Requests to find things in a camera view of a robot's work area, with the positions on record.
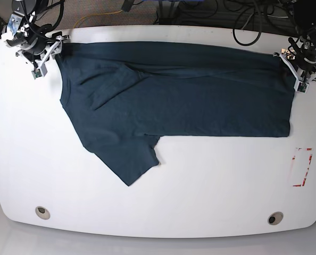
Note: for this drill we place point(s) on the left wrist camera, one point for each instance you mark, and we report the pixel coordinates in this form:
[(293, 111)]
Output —
[(301, 87)]

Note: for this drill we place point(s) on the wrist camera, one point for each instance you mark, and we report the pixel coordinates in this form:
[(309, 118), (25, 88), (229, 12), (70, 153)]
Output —
[(39, 72), (301, 87)]

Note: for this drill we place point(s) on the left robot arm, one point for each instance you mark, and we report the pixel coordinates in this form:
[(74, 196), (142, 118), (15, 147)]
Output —
[(303, 15)]

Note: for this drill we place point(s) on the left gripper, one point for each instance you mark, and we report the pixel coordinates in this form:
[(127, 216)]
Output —
[(301, 62)]

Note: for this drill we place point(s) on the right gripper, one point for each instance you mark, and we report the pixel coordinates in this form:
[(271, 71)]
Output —
[(50, 50)]

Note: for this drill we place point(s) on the table grommet hole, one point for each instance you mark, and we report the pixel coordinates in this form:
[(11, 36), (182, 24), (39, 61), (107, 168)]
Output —
[(275, 218), (42, 213)]

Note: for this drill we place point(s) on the left table grommet hole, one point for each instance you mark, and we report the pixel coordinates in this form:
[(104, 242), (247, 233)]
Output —
[(42, 213)]

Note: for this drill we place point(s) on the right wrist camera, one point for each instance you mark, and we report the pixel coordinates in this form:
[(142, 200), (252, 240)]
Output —
[(39, 72)]

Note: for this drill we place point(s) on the right table grommet hole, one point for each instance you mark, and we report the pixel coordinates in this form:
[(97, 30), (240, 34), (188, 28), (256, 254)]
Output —
[(275, 218)]

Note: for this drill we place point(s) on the red tape rectangle marking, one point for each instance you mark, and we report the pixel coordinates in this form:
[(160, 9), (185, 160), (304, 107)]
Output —
[(300, 166)]

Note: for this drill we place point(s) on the dark blue T-shirt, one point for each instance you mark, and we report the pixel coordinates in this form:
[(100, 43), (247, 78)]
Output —
[(122, 97)]

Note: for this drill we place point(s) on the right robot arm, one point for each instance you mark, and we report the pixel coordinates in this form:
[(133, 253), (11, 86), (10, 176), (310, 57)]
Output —
[(35, 44)]

